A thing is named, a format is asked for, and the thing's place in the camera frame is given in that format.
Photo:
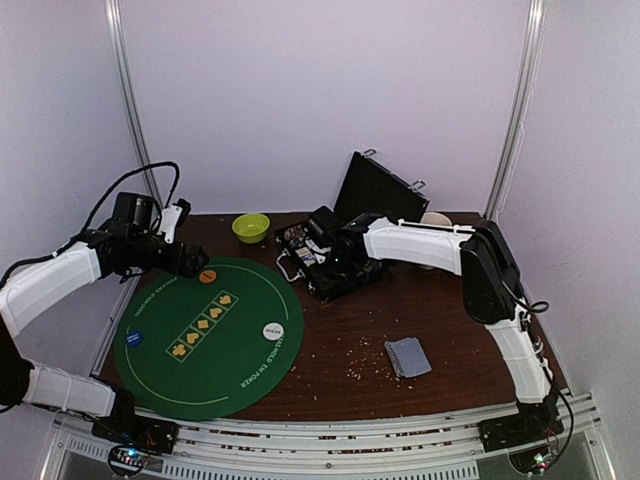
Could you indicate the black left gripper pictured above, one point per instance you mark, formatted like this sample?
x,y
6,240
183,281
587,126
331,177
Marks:
x,y
189,269

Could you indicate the black poker chip case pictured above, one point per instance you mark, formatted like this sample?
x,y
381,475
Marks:
x,y
369,191

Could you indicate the orange big blind button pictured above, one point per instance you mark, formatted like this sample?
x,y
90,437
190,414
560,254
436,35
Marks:
x,y
208,276

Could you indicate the blue small blind button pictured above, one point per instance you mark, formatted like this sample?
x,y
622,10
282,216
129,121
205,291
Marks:
x,y
133,339

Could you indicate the white dealer button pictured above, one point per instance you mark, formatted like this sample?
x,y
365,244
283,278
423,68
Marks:
x,y
273,331

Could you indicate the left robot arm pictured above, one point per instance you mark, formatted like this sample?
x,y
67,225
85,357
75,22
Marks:
x,y
38,285

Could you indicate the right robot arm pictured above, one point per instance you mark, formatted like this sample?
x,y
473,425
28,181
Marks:
x,y
492,295

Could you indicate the blue boxed card deck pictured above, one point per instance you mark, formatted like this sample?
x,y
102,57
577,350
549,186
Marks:
x,y
306,256

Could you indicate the poker chip row far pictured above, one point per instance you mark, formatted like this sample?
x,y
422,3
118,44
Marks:
x,y
294,236

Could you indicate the beige cup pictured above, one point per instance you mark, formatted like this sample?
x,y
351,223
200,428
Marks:
x,y
436,219

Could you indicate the lime green bowl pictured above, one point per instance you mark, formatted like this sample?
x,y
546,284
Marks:
x,y
251,228

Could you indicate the grey playing card deck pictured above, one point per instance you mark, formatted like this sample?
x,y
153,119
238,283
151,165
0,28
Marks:
x,y
407,357

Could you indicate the green round poker mat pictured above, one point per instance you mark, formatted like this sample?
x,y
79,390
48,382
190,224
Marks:
x,y
203,355

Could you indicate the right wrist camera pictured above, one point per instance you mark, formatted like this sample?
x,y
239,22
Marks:
x,y
322,225

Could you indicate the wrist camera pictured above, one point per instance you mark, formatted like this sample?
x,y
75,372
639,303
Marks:
x,y
322,225
132,214

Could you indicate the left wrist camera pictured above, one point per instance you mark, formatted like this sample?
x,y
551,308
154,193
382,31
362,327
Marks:
x,y
132,214

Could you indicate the right aluminium post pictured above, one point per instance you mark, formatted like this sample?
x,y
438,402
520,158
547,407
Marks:
x,y
525,84

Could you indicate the aluminium post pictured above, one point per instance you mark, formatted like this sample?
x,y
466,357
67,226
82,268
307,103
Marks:
x,y
525,84
116,31

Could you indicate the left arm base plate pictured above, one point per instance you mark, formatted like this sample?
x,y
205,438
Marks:
x,y
148,434

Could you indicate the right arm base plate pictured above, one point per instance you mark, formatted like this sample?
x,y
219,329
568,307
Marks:
x,y
515,430

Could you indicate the left aluminium post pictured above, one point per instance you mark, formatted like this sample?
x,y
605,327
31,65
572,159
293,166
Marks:
x,y
116,31

